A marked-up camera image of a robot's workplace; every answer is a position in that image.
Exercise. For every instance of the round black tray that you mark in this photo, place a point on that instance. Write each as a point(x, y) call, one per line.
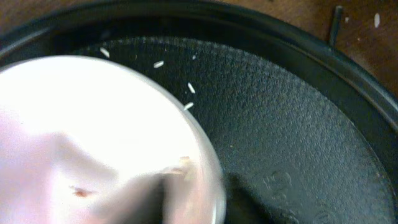
point(303, 134)

